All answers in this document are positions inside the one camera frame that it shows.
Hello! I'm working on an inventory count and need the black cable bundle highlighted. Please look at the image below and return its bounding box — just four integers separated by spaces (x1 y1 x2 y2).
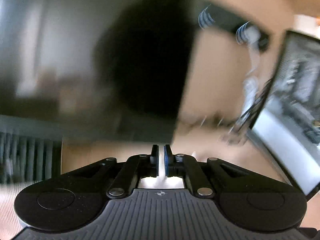
197 80 273 145

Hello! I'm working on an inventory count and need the black keyboard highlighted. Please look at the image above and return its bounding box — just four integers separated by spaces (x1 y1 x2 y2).
1 115 63 185

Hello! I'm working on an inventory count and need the white coiled cable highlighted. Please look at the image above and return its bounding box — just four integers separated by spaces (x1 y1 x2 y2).
235 22 262 120

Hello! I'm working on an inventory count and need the right computer monitor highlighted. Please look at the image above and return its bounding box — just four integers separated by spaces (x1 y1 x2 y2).
251 30 319 200

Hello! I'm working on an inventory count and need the black bar device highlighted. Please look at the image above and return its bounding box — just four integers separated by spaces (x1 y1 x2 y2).
198 3 270 52

